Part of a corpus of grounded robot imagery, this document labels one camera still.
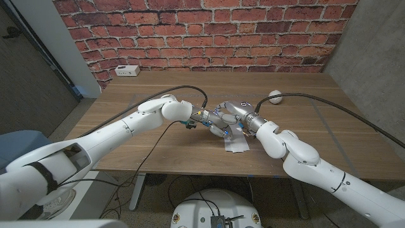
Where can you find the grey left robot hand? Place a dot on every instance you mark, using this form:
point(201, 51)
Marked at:
point(218, 125)

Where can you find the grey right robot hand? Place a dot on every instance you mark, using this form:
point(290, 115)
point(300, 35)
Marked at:
point(240, 109)

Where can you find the white receipt paper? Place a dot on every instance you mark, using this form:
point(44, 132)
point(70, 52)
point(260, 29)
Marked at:
point(235, 144)

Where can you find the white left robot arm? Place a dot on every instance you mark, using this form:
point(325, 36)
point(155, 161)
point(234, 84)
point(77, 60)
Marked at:
point(104, 139)

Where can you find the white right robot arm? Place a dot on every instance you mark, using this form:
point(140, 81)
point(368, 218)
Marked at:
point(300, 152)

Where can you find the white baseball red stitching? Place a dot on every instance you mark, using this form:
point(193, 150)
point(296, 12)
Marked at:
point(275, 97)

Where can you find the white robot torso base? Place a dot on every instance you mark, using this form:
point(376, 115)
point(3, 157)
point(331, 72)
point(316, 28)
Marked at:
point(202, 206)

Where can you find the small grey electronics box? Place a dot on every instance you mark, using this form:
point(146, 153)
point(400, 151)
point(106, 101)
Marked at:
point(218, 221)

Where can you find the grey metal table leg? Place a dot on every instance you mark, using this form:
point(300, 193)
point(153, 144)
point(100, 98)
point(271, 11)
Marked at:
point(299, 199)
point(137, 190)

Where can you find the white power strip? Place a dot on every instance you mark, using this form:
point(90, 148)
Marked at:
point(127, 70)

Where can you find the white floor plate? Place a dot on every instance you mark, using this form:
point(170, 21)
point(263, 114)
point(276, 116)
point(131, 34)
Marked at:
point(91, 196)

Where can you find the white sneaker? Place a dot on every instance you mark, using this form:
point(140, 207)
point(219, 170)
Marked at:
point(60, 204)

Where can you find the dark grey door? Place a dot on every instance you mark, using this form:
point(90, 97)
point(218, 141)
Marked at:
point(28, 88)

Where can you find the blue chair seat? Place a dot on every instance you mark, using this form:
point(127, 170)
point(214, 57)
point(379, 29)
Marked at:
point(19, 145)

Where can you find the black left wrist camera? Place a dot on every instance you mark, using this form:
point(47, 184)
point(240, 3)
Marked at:
point(190, 125)

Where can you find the red brick wall backdrop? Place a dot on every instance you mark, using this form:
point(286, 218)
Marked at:
point(205, 35)

